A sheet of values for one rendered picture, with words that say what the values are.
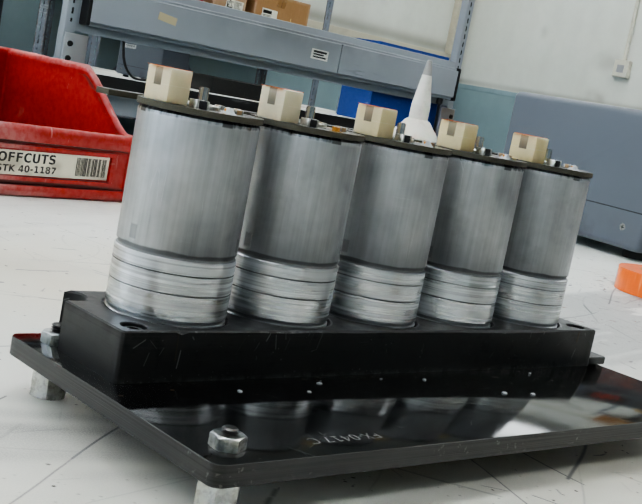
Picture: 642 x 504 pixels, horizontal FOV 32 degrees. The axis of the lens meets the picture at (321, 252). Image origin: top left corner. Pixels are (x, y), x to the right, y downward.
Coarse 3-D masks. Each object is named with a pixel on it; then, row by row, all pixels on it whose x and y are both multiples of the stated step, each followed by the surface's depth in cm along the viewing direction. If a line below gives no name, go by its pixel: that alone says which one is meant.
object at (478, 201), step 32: (448, 160) 27; (480, 160) 26; (448, 192) 27; (480, 192) 27; (512, 192) 27; (448, 224) 27; (480, 224) 27; (448, 256) 27; (480, 256) 27; (448, 288) 27; (480, 288) 27; (448, 320) 27; (480, 320) 27
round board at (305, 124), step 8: (264, 120) 23; (272, 120) 23; (304, 120) 23; (312, 120) 23; (288, 128) 23; (296, 128) 23; (304, 128) 23; (312, 128) 23; (320, 128) 23; (328, 128) 24; (344, 128) 24; (328, 136) 23; (336, 136) 23; (344, 136) 23; (352, 136) 23; (360, 136) 23
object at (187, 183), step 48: (144, 144) 21; (192, 144) 21; (240, 144) 21; (144, 192) 21; (192, 192) 21; (240, 192) 22; (144, 240) 21; (192, 240) 21; (144, 288) 21; (192, 288) 21
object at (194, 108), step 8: (152, 104) 21; (160, 104) 21; (168, 104) 21; (176, 104) 21; (192, 104) 21; (200, 104) 21; (208, 104) 21; (216, 104) 23; (184, 112) 21; (192, 112) 21; (200, 112) 21; (208, 112) 21; (216, 112) 21; (240, 112) 22; (224, 120) 21; (232, 120) 21; (240, 120) 21; (248, 120) 21; (256, 120) 22
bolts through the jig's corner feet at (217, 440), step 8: (48, 328) 22; (56, 328) 22; (48, 336) 22; (56, 336) 22; (48, 344) 22; (56, 344) 22; (216, 432) 18; (224, 432) 18; (232, 432) 18; (240, 432) 18; (208, 440) 18; (216, 440) 18; (224, 440) 18; (232, 440) 18; (240, 440) 18; (216, 448) 18; (224, 448) 18; (232, 448) 18; (240, 448) 18
